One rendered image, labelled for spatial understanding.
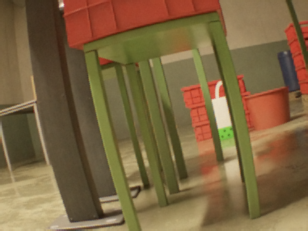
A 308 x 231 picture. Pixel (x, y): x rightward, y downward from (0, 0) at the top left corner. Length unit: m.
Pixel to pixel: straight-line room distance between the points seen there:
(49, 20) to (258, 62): 8.86
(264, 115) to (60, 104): 2.54
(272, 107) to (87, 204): 2.52
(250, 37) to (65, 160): 8.95
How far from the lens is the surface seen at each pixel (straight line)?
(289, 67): 8.92
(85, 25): 1.21
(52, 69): 1.65
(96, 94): 1.21
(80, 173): 1.63
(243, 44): 10.35
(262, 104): 3.92
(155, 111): 1.95
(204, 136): 4.50
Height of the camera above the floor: 0.33
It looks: level
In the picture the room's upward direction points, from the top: 13 degrees counter-clockwise
